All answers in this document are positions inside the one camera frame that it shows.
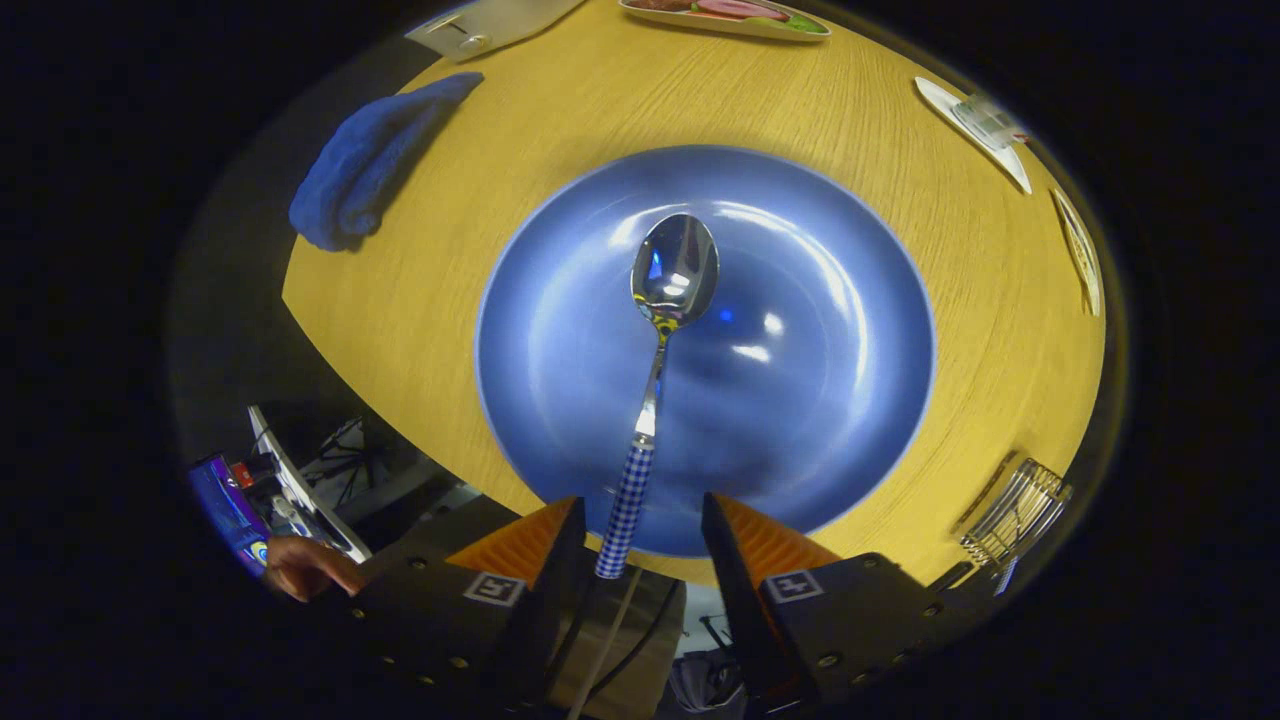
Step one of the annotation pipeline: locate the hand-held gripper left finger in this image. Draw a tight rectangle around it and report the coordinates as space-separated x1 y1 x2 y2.
340 496 589 711

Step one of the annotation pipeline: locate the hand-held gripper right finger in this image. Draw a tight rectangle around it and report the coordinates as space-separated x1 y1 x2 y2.
700 491 989 715

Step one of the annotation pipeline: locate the spoon with blue checked handle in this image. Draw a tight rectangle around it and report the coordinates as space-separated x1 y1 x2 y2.
595 212 721 581

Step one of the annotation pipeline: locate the blue round plate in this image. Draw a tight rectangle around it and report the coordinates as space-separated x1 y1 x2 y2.
473 145 937 559

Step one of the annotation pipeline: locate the phone with lit screen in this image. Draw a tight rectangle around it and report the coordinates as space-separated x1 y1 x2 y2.
188 455 271 579

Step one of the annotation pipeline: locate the folded blue cloth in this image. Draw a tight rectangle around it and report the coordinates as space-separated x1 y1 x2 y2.
288 71 486 253

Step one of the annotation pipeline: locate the cream divided condiment tray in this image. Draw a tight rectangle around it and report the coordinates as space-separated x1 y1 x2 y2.
1050 187 1103 318

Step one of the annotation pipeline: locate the white square coaster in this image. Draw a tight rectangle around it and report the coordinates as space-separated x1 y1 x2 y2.
914 77 1033 195

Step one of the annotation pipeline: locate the small white drink bottle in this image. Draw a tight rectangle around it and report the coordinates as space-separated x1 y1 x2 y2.
950 93 1031 151

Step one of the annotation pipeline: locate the cream oval food plate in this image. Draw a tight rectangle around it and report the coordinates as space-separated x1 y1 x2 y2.
618 0 833 43

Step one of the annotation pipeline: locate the white toaster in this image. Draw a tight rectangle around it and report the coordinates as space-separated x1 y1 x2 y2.
405 0 586 63

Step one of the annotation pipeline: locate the pink ham slice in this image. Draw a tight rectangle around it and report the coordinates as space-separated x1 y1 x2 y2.
690 0 791 21

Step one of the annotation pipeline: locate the white cable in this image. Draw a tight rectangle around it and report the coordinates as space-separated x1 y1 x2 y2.
566 566 644 720

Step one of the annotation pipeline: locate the white metal frame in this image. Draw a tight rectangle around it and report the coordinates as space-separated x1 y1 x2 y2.
247 404 373 563

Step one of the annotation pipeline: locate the metal wire cutlery holder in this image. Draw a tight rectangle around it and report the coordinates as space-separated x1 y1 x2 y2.
958 458 1073 569

